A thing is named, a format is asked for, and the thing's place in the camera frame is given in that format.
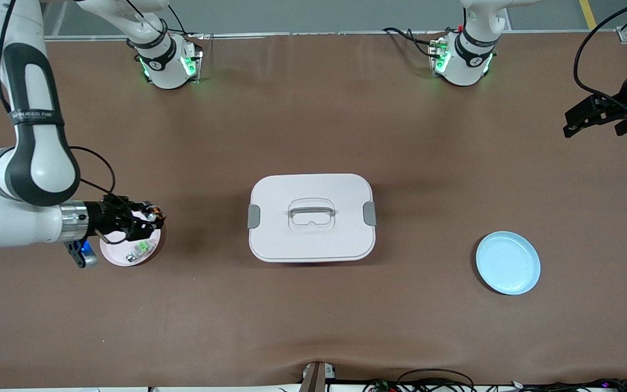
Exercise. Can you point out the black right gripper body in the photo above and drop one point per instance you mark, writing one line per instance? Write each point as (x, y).
(102, 216)

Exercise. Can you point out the orange and black push-button switch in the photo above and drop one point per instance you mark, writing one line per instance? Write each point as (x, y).
(153, 209)

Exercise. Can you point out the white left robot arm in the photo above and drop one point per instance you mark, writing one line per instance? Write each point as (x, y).
(463, 68)

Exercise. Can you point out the white lidded box grey latches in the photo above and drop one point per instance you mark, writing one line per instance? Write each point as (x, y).
(313, 239)

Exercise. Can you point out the pink round plate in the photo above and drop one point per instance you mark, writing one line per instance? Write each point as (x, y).
(117, 255)

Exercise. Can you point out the light blue round plate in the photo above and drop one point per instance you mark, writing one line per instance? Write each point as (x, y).
(508, 264)

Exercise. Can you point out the clear table edge strip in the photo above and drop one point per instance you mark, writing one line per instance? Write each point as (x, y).
(292, 34)

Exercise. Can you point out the green push-button switch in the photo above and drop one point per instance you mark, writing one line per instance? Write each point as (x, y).
(140, 250)

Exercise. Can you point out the brown camera mount post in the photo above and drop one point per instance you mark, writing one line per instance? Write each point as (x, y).
(313, 378)

